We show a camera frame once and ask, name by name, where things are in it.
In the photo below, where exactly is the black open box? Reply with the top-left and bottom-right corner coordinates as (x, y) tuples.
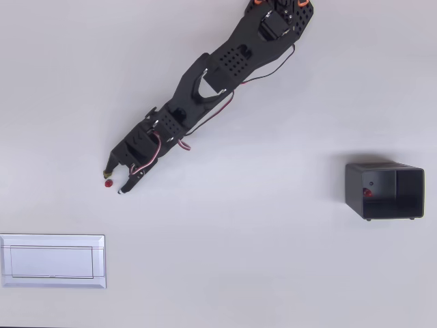
(344, 162), (426, 222)

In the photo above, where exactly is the red white servo cable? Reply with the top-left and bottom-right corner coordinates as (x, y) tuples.
(129, 131), (163, 177)

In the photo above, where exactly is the black red arm cable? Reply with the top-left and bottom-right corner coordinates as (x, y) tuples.
(176, 43), (296, 152)

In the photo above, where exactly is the black orange robot base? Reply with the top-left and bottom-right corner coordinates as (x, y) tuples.
(243, 0), (315, 39)

